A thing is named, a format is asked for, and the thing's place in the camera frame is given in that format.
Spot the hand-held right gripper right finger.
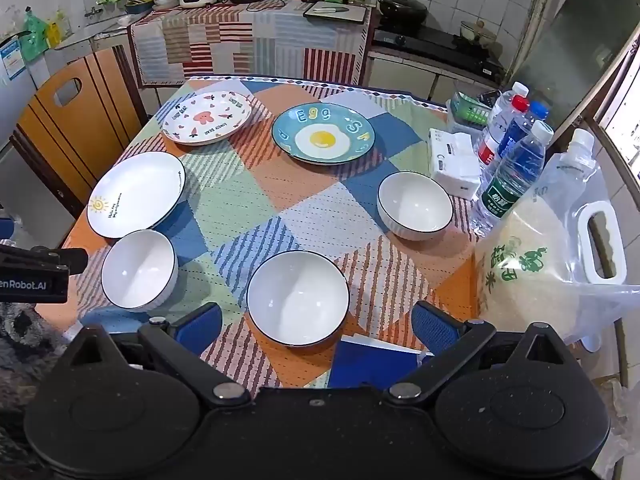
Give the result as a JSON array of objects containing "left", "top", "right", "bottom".
[{"left": 382, "top": 301, "right": 566, "bottom": 408}]

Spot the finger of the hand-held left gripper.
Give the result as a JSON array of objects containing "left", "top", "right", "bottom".
[{"left": 0, "top": 246, "right": 89, "bottom": 277}]

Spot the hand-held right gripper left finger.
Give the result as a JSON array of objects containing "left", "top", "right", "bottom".
[{"left": 70, "top": 302, "right": 251, "bottom": 408}]

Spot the white bowl with dark rim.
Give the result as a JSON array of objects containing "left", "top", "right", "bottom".
[
  {"left": 101, "top": 230, "right": 179, "bottom": 313},
  {"left": 377, "top": 171, "right": 454, "bottom": 242},
  {"left": 246, "top": 250, "right": 351, "bottom": 348}
]

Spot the white plate with sun print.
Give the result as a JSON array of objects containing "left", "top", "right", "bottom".
[{"left": 86, "top": 151, "right": 187, "bottom": 239}]

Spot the white plate with pink hearts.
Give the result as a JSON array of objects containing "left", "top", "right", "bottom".
[{"left": 160, "top": 90, "right": 253, "bottom": 147}]

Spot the blue fried egg plate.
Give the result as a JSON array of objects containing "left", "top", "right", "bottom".
[{"left": 271, "top": 102, "right": 376, "bottom": 166}]

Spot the grey fuzzy cloth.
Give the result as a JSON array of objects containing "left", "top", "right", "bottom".
[{"left": 0, "top": 302, "right": 71, "bottom": 480}]

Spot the wooden chair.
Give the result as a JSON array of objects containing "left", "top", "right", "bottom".
[{"left": 10, "top": 45, "right": 148, "bottom": 216}]

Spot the white refrigerator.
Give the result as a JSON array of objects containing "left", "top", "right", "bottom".
[{"left": 0, "top": 35, "right": 46, "bottom": 151}]

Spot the patchwork tablecloth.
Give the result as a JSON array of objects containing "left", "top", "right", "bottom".
[{"left": 35, "top": 75, "right": 481, "bottom": 391}]

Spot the green label water bottle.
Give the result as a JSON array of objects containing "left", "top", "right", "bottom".
[{"left": 468, "top": 120, "right": 554, "bottom": 238}]

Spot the white tissue pack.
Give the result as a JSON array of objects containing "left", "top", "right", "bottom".
[{"left": 428, "top": 128, "right": 483, "bottom": 201}]

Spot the red label water bottle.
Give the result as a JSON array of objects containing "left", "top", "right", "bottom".
[{"left": 475, "top": 81, "right": 530, "bottom": 171}]

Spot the blue label water bottle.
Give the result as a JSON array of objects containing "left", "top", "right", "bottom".
[{"left": 497, "top": 101, "right": 551, "bottom": 171}]

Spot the green plastic basket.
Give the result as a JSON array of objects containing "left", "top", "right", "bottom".
[{"left": 450, "top": 91, "right": 493, "bottom": 128}]

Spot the green detergent pouch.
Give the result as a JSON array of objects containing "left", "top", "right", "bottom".
[{"left": 22, "top": 7, "right": 51, "bottom": 63}]

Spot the black gas stove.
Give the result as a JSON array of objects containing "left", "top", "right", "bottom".
[{"left": 372, "top": 25, "right": 506, "bottom": 78}]

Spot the patchwork counter cloth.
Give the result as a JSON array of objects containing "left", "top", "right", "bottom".
[{"left": 129, "top": 0, "right": 373, "bottom": 88}]

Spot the small pot with lid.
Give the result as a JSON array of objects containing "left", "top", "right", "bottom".
[{"left": 460, "top": 19, "right": 498, "bottom": 48}]

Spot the metal framed window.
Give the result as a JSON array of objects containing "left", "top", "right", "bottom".
[{"left": 510, "top": 0, "right": 640, "bottom": 131}]

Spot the black wok with lid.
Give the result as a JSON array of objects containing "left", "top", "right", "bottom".
[{"left": 377, "top": 0, "right": 429, "bottom": 26}]

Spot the black cutting board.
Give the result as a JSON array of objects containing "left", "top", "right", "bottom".
[{"left": 303, "top": 0, "right": 368, "bottom": 25}]

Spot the clear rice bag with handle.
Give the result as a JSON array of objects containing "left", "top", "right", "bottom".
[{"left": 472, "top": 128, "right": 640, "bottom": 353}]

